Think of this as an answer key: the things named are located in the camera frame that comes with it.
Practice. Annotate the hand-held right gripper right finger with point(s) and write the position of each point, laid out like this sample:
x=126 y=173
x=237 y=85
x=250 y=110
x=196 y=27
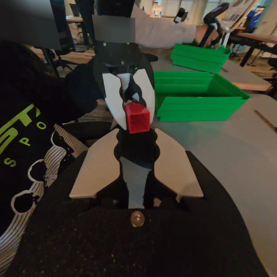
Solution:
x=177 y=171

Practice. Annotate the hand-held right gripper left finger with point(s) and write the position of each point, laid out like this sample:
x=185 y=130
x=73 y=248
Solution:
x=97 y=171

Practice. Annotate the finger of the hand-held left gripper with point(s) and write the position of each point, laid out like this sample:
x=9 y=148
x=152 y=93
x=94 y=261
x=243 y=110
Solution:
x=147 y=90
x=112 y=93

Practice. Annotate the red toy block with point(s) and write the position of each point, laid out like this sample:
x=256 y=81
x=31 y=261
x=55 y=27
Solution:
x=138 y=121

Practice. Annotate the green plastic bin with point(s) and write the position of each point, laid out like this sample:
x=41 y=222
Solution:
x=194 y=58
x=194 y=110

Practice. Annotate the person's left forearm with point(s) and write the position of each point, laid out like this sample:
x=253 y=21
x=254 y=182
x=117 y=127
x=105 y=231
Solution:
x=82 y=86

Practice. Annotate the black shirt green print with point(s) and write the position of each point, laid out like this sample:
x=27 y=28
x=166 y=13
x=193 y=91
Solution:
x=17 y=90

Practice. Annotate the wooden office desk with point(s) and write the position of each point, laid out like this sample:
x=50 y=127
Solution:
x=255 y=37

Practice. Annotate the wooden framed display board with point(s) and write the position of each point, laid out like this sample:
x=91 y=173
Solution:
x=238 y=10

